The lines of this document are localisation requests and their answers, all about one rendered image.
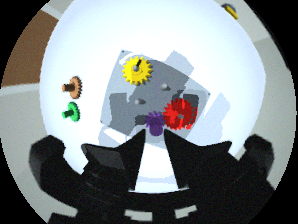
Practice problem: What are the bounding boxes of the green gear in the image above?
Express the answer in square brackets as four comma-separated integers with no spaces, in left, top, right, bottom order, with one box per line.
[61,101,80,121]

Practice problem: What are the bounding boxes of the orange gear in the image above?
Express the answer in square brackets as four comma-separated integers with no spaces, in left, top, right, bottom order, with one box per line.
[61,76,82,100]

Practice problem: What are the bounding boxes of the purple gear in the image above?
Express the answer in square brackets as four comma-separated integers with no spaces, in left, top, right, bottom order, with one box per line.
[144,111,165,136]

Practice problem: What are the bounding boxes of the yellow gear with black stripe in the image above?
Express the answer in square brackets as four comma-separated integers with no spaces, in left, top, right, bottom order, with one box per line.
[122,57,152,85]

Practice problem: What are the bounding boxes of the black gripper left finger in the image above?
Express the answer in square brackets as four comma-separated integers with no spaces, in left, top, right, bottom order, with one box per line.
[80,129,146,192]

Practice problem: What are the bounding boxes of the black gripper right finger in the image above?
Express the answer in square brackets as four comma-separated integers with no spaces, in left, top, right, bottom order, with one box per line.
[164,128,231,190]

